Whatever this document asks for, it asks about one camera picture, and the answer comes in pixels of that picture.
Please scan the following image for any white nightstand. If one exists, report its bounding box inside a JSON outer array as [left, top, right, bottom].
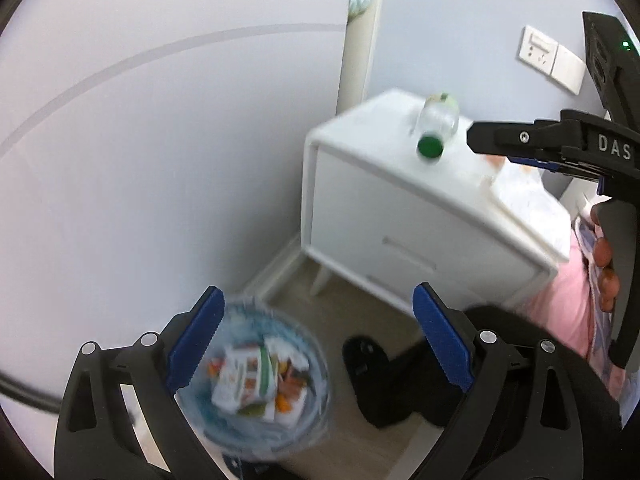
[[301, 87, 572, 317]]

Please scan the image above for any white patterned cloth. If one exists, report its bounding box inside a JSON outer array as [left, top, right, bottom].
[[490, 162, 573, 241]]

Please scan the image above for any clear plastic bottle green cap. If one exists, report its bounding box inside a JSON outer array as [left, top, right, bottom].
[[416, 92, 461, 160]]

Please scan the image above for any white wall switch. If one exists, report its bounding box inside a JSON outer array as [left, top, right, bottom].
[[550, 45, 586, 95]]

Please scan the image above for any white green drink carton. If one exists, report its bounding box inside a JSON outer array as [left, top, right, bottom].
[[210, 342, 281, 413]]

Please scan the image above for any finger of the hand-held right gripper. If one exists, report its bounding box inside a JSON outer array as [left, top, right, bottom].
[[506, 154, 601, 182], [466, 119, 566, 157]]

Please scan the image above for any person's right hand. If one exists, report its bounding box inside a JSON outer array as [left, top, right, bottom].
[[590, 205, 621, 313]]

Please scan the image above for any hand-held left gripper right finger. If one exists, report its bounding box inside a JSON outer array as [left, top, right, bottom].
[[412, 282, 586, 480]]

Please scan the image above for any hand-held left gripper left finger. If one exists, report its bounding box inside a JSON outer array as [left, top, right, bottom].
[[53, 286, 226, 480]]

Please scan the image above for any beige baseboard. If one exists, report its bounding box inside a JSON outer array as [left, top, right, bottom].
[[240, 235, 307, 306]]

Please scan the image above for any white wall socket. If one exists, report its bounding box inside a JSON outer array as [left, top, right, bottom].
[[518, 25, 558, 78]]

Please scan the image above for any black slipper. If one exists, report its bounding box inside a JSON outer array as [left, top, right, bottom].
[[342, 336, 401, 429]]

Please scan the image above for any pink bedding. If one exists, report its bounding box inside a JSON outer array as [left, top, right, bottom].
[[525, 230, 626, 406]]

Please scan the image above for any round grey waste bin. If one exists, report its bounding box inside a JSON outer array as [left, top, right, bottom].
[[175, 297, 332, 462]]

